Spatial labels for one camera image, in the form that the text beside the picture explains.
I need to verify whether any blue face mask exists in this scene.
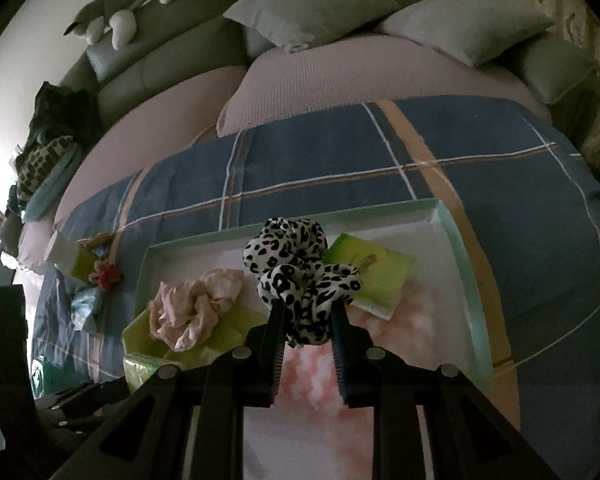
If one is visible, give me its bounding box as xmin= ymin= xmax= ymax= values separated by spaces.
xmin=70 ymin=285 xmax=108 ymax=333

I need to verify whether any dark clothes pile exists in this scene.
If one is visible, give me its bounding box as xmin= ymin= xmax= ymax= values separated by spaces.
xmin=30 ymin=82 xmax=101 ymax=151

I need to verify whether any pale green pillow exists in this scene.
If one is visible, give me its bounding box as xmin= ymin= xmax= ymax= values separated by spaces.
xmin=222 ymin=0 xmax=401 ymax=53
xmin=377 ymin=0 xmax=553 ymax=68

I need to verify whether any pink sofa seat cover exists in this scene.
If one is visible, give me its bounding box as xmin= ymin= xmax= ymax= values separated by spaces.
xmin=216 ymin=42 xmax=553 ymax=137
xmin=17 ymin=217 xmax=58 ymax=273
xmin=54 ymin=65 xmax=248 ymax=233

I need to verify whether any mint green tray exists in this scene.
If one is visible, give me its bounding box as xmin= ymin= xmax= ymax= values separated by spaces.
xmin=122 ymin=199 xmax=496 ymax=480

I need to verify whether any green sofa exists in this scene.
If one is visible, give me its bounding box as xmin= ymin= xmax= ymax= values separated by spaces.
xmin=55 ymin=0 xmax=600 ymax=126

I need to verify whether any small green pillow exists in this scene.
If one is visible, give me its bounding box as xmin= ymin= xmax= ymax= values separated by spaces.
xmin=500 ymin=37 xmax=600 ymax=106

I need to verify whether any grey and white plush toy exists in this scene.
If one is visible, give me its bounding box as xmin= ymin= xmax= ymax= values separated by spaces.
xmin=64 ymin=0 xmax=186 ymax=51

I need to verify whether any pale pink scrunchie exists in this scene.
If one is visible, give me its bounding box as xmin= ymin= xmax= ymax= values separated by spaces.
xmin=149 ymin=269 xmax=246 ymax=352

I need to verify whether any teal plastic toy box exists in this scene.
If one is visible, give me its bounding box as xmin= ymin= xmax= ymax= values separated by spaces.
xmin=30 ymin=355 xmax=96 ymax=401

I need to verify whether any green cloth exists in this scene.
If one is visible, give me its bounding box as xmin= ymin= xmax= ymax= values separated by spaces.
xmin=121 ymin=305 xmax=268 ymax=376

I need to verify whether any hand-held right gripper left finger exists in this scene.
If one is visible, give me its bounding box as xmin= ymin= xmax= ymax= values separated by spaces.
xmin=50 ymin=299 xmax=287 ymax=480

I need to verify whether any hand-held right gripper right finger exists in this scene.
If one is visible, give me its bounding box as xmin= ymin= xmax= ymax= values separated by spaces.
xmin=330 ymin=305 xmax=563 ymax=480

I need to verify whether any pink fluffy cloth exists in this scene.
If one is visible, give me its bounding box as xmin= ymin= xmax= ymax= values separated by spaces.
xmin=245 ymin=280 xmax=476 ymax=480

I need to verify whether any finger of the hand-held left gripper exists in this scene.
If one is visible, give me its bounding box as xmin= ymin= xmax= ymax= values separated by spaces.
xmin=0 ymin=284 xmax=31 ymax=403

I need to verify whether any leopard print scrunchie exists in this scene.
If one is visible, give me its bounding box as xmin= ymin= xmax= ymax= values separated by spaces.
xmin=242 ymin=216 xmax=363 ymax=350

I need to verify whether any patterned curtain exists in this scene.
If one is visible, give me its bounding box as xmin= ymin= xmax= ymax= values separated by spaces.
xmin=450 ymin=0 xmax=600 ymax=201

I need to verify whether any red fuzzy hair tie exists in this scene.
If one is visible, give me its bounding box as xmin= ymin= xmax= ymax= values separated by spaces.
xmin=89 ymin=260 xmax=123 ymax=291

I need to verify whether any blue plaid blanket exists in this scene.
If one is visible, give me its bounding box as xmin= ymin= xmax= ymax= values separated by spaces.
xmin=32 ymin=95 xmax=600 ymax=431

